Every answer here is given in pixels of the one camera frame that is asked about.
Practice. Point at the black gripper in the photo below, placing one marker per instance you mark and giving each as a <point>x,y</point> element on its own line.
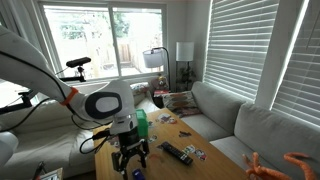
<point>130,145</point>

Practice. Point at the blue toy car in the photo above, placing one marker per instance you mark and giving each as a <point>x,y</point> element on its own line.
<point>138,175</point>

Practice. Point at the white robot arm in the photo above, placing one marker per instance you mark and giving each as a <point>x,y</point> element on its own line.
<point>21,63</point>

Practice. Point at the green treasure chest box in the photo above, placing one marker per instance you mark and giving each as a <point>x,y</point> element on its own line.
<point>142,123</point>

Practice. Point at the wooden table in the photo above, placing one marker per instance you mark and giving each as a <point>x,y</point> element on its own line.
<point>208,162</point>

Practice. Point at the small round pirate sticker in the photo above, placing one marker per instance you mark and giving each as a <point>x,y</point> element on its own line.
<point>166,118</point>

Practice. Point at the black remote control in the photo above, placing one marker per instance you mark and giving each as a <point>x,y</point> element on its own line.
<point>176,153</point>

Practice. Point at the patterned cushion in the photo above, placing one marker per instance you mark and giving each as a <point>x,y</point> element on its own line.
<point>182,103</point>

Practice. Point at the white leather sofa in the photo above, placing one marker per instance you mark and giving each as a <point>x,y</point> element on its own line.
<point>50,135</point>

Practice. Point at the white floor lamp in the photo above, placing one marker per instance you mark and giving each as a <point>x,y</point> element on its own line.
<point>157,57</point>

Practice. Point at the grey sectional sofa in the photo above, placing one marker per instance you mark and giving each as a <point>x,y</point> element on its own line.
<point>238,128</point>

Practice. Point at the white window blinds left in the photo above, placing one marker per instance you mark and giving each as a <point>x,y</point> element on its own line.
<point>237,45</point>

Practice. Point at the white window blinds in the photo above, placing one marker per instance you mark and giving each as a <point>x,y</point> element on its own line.
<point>237,45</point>
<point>299,93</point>

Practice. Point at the white window blinds right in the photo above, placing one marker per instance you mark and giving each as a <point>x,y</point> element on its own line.
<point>299,93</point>

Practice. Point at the black camera on stand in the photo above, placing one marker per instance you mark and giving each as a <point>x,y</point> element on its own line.
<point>78,63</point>

